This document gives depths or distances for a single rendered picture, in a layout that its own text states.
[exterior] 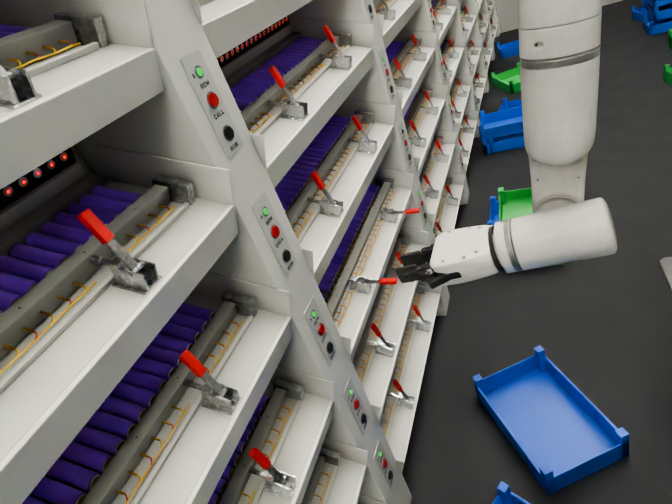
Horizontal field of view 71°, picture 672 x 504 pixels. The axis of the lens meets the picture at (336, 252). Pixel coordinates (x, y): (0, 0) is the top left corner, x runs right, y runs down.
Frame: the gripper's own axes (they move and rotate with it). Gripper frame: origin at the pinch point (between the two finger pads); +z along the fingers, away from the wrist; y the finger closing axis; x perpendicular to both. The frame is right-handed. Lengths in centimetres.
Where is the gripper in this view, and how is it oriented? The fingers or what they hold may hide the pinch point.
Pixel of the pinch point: (410, 266)
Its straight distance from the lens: 84.9
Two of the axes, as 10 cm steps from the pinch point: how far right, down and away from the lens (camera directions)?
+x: 4.6, 7.7, 4.3
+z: -8.3, 2.1, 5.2
